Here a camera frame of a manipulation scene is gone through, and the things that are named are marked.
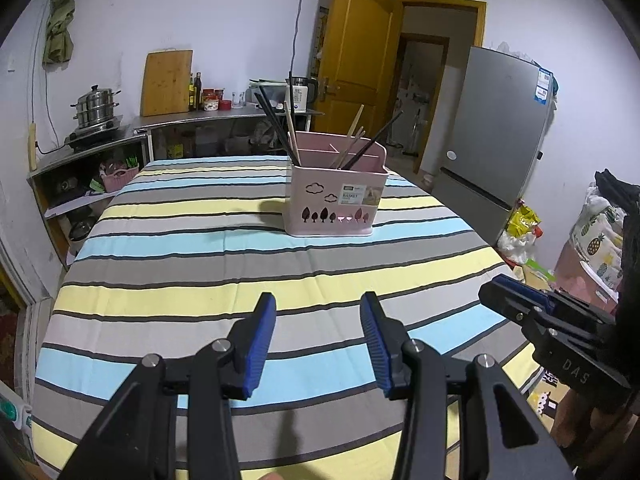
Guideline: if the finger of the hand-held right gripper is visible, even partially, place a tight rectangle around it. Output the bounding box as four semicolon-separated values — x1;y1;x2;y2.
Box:
492;275;617;329
479;281;553;343

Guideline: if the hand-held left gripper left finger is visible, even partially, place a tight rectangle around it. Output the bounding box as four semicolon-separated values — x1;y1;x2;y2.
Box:
60;291;277;480

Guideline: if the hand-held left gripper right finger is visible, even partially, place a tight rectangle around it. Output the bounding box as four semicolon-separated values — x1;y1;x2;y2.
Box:
360;291;576;480

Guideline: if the pink utensil basket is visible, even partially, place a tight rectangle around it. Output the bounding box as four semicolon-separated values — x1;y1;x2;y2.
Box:
284;130;390;238

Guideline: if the wooden chopstick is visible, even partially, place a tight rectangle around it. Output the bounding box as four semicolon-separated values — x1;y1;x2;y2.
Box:
284;101;301;166
336;105;366;170

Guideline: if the person's right forearm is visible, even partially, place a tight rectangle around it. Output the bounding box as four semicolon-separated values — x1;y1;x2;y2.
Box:
552;387;640;453

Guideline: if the printed cardboard box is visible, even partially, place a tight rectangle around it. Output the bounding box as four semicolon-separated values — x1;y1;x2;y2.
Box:
520;260;563;418

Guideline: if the white plastic bag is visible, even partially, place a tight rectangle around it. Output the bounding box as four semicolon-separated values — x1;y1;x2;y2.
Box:
497;232;538;263

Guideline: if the pink plastic tub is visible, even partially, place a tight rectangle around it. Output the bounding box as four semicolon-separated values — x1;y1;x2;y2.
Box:
555;237;608;306

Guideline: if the pineapple print cloth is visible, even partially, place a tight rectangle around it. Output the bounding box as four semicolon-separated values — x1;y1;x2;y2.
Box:
570;185;628;301

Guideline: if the striped tablecloth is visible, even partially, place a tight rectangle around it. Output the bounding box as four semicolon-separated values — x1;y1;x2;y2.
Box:
31;155;543;480

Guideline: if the black clothing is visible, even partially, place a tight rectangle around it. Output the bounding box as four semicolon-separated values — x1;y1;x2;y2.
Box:
594;169;628;221

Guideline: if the grey refrigerator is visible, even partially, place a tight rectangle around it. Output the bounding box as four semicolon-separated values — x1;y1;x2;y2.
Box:
432;46;556;248

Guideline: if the white rice cooker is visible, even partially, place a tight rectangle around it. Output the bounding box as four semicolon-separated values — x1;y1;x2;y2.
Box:
67;212;98;242

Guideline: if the small pink basket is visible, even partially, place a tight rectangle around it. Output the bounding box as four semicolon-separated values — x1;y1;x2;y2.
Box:
100;162;140;193

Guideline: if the steel counter table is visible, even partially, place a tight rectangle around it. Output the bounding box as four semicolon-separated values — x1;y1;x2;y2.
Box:
135;109;326;161

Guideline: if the white electric kettle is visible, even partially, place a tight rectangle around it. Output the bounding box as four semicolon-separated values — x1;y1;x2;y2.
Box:
285;76;318;113

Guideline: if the grey plastic storage box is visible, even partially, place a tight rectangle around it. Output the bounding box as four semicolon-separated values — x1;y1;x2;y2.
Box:
249;79;288;106

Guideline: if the gas stove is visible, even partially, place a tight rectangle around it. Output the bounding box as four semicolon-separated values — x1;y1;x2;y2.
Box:
64;115;126;150

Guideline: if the steel stove cabinet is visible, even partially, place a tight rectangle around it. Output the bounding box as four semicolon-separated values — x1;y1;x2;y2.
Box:
27;132;151;266

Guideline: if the wooden cutting board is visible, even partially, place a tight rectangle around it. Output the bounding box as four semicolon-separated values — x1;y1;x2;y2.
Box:
140;49;194;118

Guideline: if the yellow wooden door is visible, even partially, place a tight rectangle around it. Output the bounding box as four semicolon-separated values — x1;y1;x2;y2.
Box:
312;0;403;153

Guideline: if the steel steamer pot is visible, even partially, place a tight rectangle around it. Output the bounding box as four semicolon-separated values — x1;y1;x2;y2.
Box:
70;85;122;128

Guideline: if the green hanging cloth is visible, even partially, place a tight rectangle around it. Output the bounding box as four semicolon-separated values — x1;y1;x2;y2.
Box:
42;0;77;65

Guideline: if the yellow door frame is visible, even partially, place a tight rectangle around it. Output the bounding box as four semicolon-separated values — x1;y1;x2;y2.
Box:
400;0;487;176

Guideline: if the wall calendar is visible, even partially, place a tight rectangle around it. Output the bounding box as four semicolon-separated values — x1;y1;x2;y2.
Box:
310;0;333;78

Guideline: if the black wall cable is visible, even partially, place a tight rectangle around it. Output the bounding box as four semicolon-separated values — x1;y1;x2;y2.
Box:
289;0;310;78

